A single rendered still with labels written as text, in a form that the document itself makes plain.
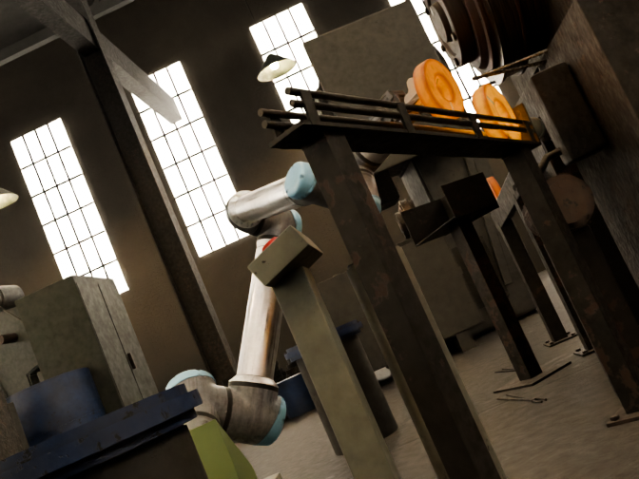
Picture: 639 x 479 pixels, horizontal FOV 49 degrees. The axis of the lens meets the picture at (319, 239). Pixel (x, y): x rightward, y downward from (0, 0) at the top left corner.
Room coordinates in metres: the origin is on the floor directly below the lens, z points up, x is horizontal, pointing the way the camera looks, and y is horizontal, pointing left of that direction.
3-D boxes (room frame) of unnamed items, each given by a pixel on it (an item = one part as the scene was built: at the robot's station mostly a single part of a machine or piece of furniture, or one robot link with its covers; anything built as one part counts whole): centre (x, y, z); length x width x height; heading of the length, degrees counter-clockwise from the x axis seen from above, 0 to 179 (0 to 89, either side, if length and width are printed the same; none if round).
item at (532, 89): (1.76, -0.70, 0.68); 0.11 x 0.08 x 0.24; 86
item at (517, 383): (2.53, -0.47, 0.36); 0.26 x 0.20 x 0.72; 31
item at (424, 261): (4.79, -0.21, 0.39); 1.03 x 0.83 x 0.79; 90
